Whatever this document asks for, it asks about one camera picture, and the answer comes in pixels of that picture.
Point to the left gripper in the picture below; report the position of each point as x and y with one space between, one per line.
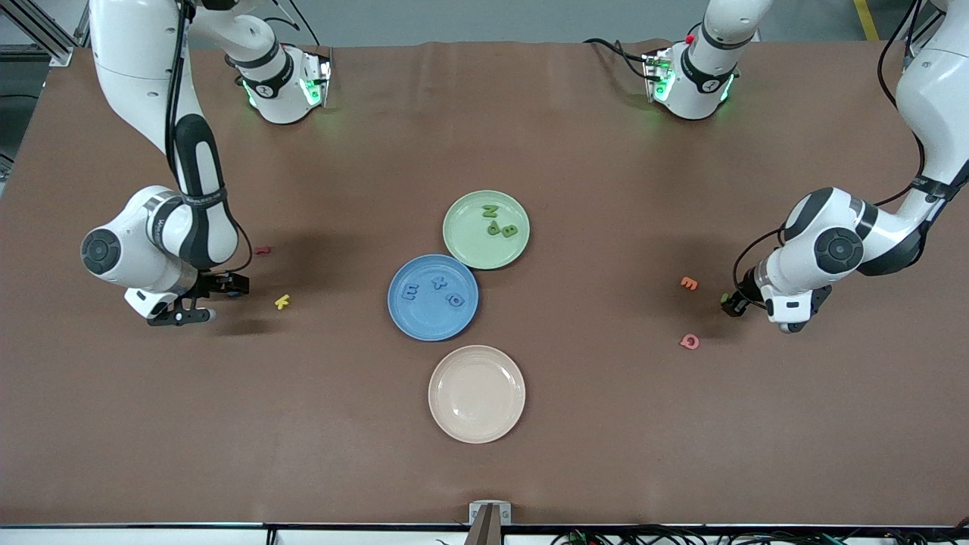
745 291

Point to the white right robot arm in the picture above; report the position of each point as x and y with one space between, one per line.
136 68

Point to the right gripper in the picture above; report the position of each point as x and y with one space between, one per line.
213 284

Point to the beige camera post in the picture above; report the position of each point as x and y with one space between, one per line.
484 534

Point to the green foam letter B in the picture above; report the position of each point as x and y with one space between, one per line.
510 232

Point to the yellow foam letter K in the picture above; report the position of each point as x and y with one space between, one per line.
281 302

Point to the brown table cover mat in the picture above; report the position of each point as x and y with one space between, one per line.
227 439

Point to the blue plate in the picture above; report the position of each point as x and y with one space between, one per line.
431 322

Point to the beige plate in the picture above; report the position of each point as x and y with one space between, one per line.
477 393

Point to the green plate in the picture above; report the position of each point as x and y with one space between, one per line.
465 242

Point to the orange foam letter E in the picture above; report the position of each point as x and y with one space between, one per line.
689 284

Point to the aluminium frame profile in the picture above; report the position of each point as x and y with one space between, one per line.
57 51

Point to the green foam letter p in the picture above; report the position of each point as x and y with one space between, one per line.
492 228

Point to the pink foam letter Q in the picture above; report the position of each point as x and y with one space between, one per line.
682 341

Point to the blue foam letter E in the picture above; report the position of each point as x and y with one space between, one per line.
412 293

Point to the grey metal bracket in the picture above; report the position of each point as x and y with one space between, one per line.
477 515

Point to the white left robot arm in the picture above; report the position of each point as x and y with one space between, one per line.
939 98

